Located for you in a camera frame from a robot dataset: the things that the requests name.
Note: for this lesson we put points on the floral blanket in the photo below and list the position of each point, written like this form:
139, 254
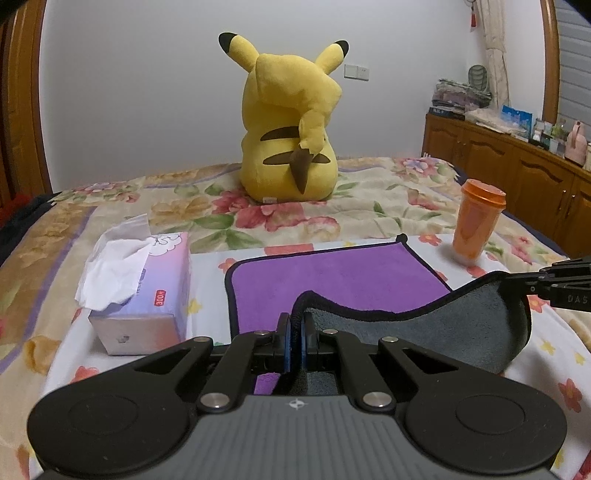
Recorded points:
369, 207

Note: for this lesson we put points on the dark cloth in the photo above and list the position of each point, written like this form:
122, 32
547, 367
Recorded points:
23, 212

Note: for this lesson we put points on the grey window blind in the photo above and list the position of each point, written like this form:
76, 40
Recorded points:
575, 74

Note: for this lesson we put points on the black flat box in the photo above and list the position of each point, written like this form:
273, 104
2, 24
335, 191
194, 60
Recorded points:
445, 113

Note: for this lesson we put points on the white wall switch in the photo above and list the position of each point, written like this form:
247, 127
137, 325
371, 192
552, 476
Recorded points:
356, 72

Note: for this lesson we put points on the red hanging tassel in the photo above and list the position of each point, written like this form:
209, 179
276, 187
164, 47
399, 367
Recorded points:
473, 16

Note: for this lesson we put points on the group of small jars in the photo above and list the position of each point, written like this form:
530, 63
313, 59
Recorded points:
549, 136

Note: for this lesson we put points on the wooden window frame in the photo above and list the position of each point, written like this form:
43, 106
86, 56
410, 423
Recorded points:
549, 60

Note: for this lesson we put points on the wooden door frame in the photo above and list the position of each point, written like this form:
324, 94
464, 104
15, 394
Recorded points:
21, 92

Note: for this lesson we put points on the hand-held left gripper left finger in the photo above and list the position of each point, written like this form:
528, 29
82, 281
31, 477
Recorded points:
286, 344

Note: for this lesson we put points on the yellow plush toy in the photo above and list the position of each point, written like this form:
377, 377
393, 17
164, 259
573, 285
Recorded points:
281, 124

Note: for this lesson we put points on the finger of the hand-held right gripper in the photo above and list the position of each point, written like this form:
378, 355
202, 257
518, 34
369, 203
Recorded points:
565, 266
524, 278

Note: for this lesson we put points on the purple tissue box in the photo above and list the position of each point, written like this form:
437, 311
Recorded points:
152, 286

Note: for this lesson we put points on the blue printed packet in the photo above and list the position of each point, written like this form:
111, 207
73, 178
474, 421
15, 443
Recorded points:
517, 122

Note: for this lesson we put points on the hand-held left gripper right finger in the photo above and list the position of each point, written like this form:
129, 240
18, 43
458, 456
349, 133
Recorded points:
305, 344

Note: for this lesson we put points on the wooden cabinet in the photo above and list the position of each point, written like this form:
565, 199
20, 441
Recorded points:
517, 170

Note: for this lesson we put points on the cream curtain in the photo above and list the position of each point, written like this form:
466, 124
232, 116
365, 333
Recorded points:
496, 50

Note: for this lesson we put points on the purple and grey towel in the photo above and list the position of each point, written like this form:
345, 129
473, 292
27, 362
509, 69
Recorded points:
351, 272

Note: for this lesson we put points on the pink bottle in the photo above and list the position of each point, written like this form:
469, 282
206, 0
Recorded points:
577, 145

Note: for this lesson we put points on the orange plastic cup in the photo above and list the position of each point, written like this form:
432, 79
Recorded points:
475, 221

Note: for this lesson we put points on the stack of folded cloths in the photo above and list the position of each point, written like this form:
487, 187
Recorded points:
457, 94

